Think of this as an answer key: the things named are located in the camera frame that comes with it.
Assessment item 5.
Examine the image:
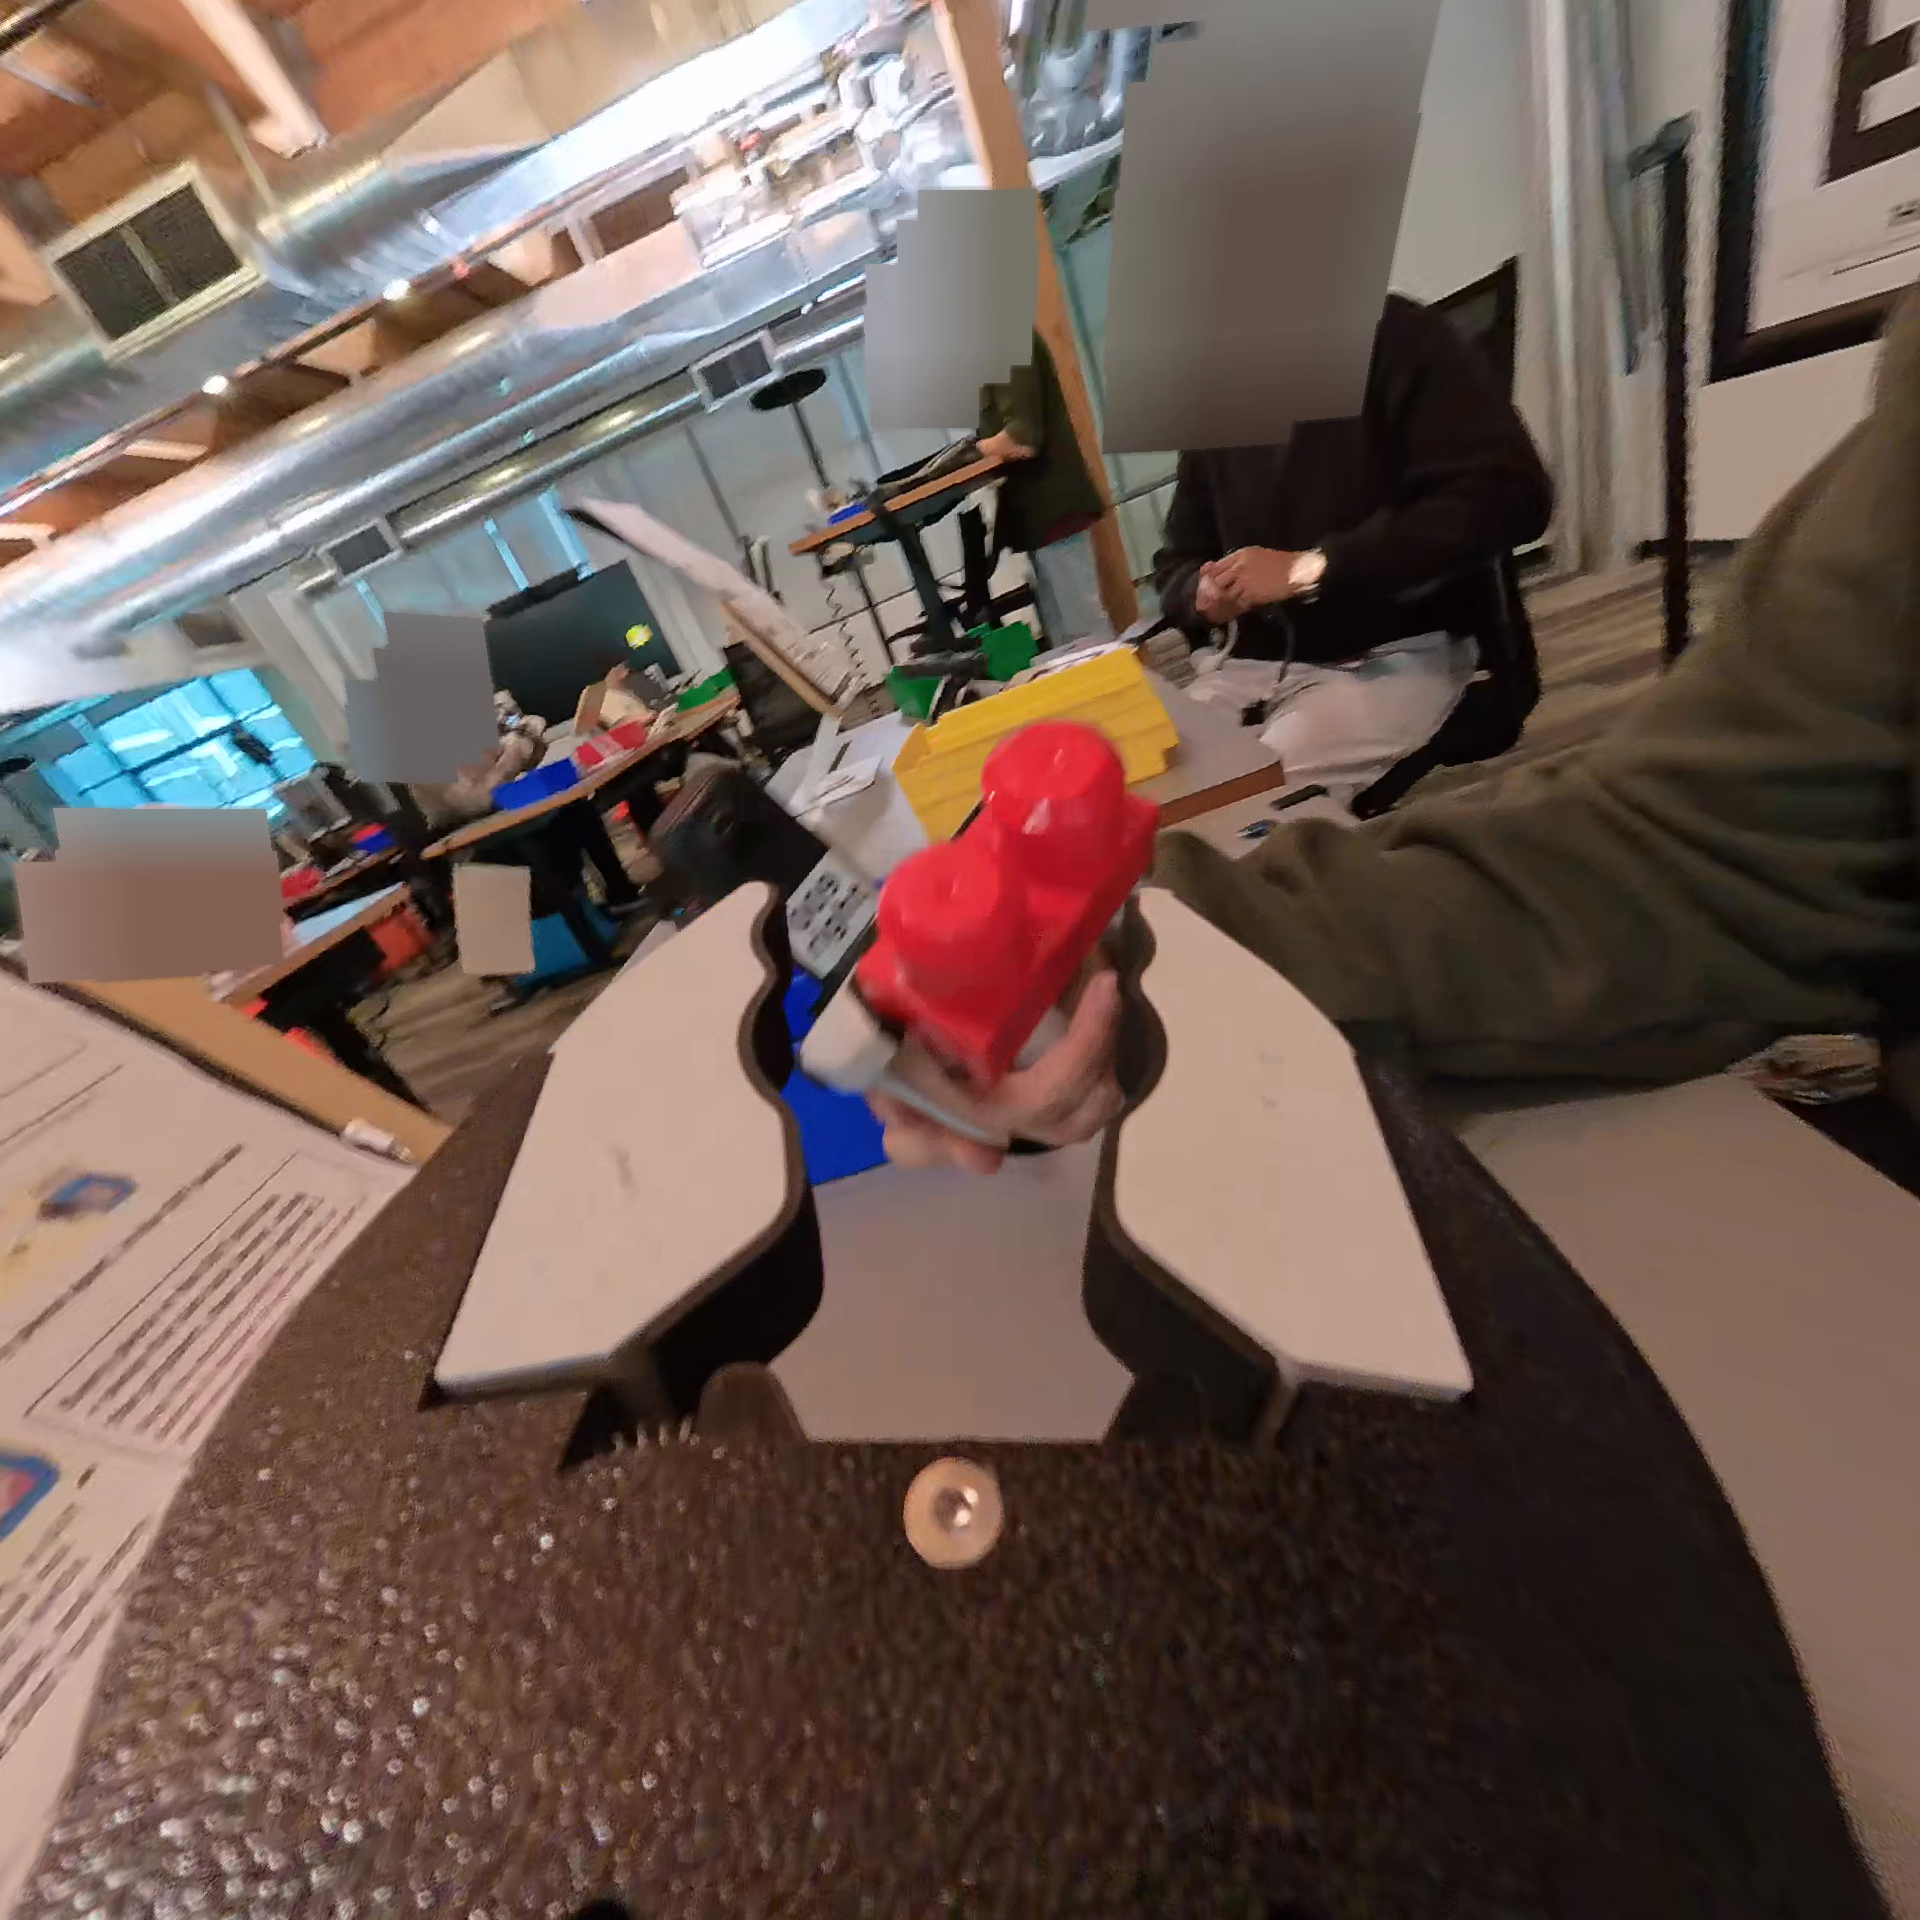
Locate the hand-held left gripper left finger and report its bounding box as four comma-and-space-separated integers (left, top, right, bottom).
433, 883, 827, 1425

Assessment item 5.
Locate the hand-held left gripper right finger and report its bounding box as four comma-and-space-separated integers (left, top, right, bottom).
1083, 887, 1475, 1440

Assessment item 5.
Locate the blue plastic bin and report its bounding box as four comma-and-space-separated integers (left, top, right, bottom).
780, 968, 890, 1191

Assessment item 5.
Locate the red plastic building block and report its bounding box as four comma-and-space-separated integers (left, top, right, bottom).
854, 721, 1164, 1093

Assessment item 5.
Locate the person's right hand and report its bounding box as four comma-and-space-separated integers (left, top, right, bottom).
872, 969, 1129, 1181

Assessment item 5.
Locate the marker tag card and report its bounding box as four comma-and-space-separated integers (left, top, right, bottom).
780, 860, 886, 980

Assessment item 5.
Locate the black box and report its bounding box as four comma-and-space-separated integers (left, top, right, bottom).
656, 765, 827, 909

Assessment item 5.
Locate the blue box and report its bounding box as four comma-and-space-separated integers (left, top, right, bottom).
516, 901, 618, 992

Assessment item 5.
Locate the white card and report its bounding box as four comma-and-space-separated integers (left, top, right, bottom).
451, 863, 539, 980

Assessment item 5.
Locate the yellow plastic bin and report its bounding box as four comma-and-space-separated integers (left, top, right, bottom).
895, 645, 1183, 845

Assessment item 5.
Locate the green plastic bin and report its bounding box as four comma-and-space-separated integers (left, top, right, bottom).
886, 620, 1041, 722

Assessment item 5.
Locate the white-top table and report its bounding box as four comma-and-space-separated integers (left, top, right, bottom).
758, 705, 1290, 904

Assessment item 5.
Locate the black monitor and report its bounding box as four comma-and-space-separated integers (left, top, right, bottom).
482, 562, 656, 731

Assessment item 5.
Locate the printed instruction sheet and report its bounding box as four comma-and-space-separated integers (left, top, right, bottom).
0, 971, 418, 1864

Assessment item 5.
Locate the black chair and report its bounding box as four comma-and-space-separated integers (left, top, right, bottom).
1352, 555, 1546, 824

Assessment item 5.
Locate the black stand pole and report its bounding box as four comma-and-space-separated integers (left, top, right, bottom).
1633, 116, 1702, 664

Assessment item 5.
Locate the ceiling vent grille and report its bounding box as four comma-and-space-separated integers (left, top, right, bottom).
46, 162, 271, 360

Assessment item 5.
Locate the framed marker poster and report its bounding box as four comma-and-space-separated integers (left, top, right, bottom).
1708, 0, 1920, 387

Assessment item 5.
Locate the long ribbed ventilation duct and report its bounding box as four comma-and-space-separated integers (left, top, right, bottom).
0, 90, 1082, 640

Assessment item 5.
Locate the wooden post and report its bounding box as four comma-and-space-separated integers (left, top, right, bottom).
930, 0, 1143, 640

